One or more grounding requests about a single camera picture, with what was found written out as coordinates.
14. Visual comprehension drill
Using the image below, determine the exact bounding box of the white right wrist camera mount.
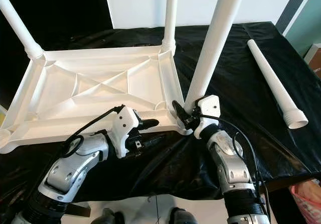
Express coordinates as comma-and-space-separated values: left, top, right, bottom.
195, 94, 221, 139

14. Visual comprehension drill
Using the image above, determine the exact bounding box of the grey robot foot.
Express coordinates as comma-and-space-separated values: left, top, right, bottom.
93, 209, 116, 224
170, 207, 196, 224

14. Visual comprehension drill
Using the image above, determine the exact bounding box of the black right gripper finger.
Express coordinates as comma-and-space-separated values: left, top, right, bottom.
172, 100, 189, 123

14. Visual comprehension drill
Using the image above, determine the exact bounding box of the white plastic table leg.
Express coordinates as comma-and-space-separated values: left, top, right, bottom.
160, 0, 180, 53
185, 0, 249, 114
0, 0, 45, 60
247, 39, 309, 130

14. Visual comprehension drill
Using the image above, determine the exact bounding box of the white brown cabinet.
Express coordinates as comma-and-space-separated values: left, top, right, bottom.
303, 43, 321, 76

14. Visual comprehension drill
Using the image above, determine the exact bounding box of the dark grey wall post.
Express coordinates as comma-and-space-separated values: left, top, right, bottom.
276, 0, 316, 34

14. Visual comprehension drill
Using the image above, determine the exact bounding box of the white board panel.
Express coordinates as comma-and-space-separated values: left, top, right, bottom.
103, 0, 301, 30

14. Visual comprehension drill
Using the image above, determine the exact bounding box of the grey robot left foot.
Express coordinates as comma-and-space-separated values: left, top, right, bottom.
93, 209, 116, 224

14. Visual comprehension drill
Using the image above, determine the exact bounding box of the red plastic bag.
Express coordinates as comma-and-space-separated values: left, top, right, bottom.
288, 184, 321, 224

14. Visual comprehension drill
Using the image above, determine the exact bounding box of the black plastic table cover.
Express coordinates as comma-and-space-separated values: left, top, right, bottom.
0, 22, 321, 219

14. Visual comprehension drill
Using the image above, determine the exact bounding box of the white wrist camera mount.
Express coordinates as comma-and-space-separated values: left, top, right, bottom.
195, 94, 221, 139
111, 106, 141, 158

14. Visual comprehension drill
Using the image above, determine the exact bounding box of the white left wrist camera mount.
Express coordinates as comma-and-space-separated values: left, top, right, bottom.
111, 106, 141, 158

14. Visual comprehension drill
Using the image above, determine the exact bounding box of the grey robot right foot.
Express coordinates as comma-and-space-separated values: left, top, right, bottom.
170, 207, 196, 224

